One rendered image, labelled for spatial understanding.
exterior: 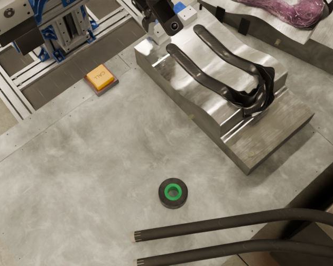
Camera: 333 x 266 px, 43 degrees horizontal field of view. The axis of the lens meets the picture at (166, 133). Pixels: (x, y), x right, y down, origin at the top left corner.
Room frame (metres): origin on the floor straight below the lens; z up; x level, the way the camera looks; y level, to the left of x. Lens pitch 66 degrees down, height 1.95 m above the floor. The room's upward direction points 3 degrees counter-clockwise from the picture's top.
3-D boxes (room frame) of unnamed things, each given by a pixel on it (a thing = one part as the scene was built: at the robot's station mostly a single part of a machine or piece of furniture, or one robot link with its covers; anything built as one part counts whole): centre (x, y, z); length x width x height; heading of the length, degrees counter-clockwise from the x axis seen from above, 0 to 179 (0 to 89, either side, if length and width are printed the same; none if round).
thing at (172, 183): (0.32, -0.01, 0.82); 0.08 x 0.08 x 0.04
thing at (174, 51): (0.66, -0.17, 0.92); 0.35 x 0.16 x 0.09; 38
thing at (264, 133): (0.64, -0.17, 0.87); 0.50 x 0.26 x 0.14; 38
